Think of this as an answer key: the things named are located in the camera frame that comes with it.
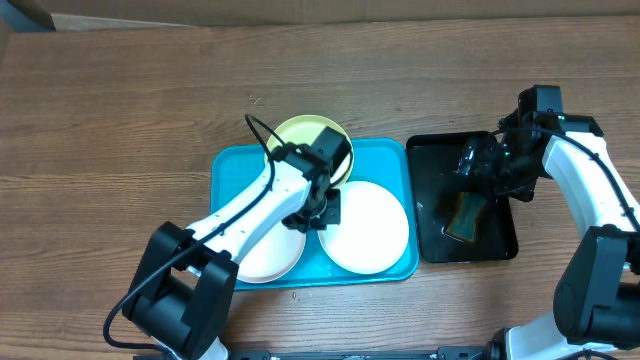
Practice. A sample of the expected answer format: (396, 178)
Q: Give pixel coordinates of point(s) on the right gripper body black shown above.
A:
(475, 167)

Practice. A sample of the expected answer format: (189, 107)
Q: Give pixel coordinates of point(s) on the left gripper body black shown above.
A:
(321, 217)

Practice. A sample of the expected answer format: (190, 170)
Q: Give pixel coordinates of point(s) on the green yellow scrubbing sponge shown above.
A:
(467, 212)

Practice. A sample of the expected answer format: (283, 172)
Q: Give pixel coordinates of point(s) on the light green round plate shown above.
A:
(301, 129)

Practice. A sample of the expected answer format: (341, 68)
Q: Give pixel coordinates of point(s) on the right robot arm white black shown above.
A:
(593, 313)

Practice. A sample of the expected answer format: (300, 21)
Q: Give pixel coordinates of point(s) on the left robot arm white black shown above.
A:
(181, 293)

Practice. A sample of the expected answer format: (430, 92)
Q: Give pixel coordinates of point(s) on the teal plastic serving tray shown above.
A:
(378, 160)

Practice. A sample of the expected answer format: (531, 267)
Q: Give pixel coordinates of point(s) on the black rectangular wash tray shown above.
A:
(436, 186)

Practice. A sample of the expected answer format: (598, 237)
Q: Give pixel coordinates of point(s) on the white plate with ketchup left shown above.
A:
(275, 255)

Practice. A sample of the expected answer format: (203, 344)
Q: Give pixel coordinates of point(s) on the cardboard sheet at back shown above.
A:
(257, 12)

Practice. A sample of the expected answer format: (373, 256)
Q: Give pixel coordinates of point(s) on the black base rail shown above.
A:
(442, 353)

